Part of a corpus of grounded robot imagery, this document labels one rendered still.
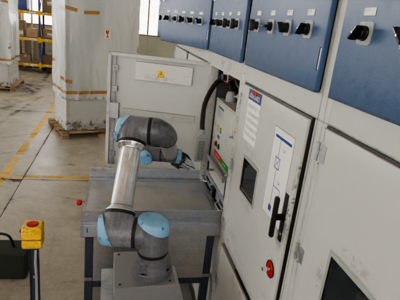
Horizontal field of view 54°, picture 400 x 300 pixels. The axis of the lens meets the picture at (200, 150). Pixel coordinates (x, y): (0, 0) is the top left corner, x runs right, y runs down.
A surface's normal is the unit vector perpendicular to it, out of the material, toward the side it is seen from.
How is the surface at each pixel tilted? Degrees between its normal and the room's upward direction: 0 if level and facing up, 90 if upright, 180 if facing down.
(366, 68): 90
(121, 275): 3
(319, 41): 90
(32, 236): 89
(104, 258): 90
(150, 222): 7
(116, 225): 49
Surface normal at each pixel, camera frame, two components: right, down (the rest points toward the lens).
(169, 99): -0.08, 0.30
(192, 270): 0.19, 0.32
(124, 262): 0.07, -0.94
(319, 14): -0.98, -0.04
